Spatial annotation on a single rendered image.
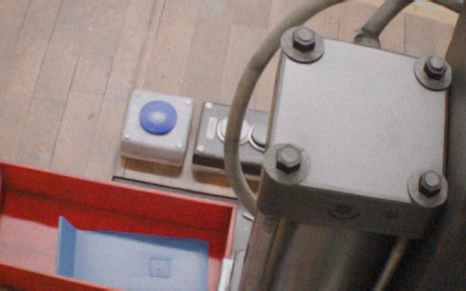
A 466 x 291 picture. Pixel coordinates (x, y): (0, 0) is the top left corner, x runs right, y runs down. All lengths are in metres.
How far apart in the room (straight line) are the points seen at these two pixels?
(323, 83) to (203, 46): 0.77
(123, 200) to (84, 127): 0.12
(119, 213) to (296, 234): 0.63
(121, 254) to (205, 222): 0.09
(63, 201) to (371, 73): 0.68
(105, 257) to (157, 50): 0.27
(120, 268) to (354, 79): 0.64
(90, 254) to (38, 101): 0.20
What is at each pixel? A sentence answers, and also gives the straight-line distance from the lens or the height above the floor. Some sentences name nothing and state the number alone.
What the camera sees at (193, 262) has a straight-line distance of 1.21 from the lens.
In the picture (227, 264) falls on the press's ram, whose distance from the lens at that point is 0.95.
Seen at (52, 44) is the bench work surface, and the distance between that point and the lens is 1.36.
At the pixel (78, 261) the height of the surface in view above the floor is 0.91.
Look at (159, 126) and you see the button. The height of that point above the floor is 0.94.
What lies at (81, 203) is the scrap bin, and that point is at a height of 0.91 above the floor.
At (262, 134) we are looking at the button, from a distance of 1.25.
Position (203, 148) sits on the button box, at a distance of 1.25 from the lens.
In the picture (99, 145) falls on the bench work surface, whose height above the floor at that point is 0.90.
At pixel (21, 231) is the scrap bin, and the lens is 1.22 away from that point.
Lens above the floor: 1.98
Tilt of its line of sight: 57 degrees down
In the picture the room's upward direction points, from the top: 11 degrees clockwise
